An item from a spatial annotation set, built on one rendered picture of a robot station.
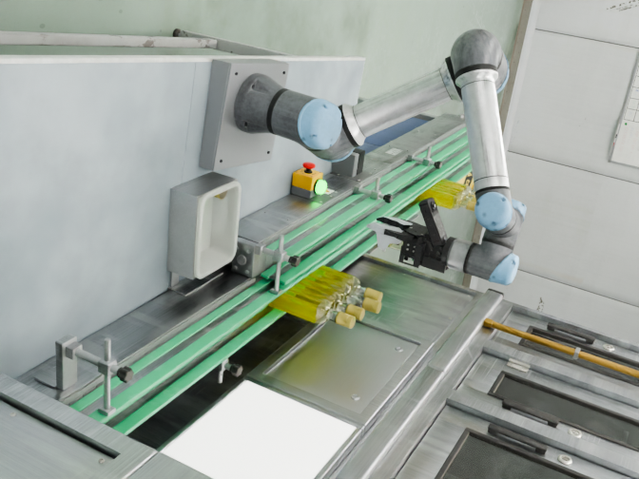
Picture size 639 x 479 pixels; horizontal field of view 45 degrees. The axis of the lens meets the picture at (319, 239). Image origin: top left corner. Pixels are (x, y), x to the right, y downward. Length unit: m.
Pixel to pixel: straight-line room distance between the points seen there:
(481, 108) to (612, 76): 5.99
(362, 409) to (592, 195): 6.20
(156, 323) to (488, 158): 0.84
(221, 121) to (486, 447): 1.02
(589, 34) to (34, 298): 6.60
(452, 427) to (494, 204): 0.63
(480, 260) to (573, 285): 6.51
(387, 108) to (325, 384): 0.71
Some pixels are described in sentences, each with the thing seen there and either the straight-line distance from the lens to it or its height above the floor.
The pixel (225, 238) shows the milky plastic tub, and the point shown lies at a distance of 2.04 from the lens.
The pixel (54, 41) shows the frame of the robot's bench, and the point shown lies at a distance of 2.31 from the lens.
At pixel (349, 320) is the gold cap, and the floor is 1.16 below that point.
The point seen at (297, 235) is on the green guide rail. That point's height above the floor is 0.91.
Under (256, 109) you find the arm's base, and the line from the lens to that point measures 1.92.
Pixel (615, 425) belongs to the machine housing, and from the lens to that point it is 2.26.
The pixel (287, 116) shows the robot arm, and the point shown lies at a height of 0.95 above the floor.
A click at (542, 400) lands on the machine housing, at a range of 2.25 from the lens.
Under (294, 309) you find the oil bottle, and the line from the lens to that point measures 2.10.
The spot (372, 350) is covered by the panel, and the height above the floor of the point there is 1.19.
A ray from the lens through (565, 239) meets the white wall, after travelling 8.16.
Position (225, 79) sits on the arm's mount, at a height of 0.79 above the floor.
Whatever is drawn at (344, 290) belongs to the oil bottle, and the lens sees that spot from 2.16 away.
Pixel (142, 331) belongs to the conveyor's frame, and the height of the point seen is 0.83.
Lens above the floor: 1.82
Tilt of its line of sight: 23 degrees down
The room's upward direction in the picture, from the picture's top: 108 degrees clockwise
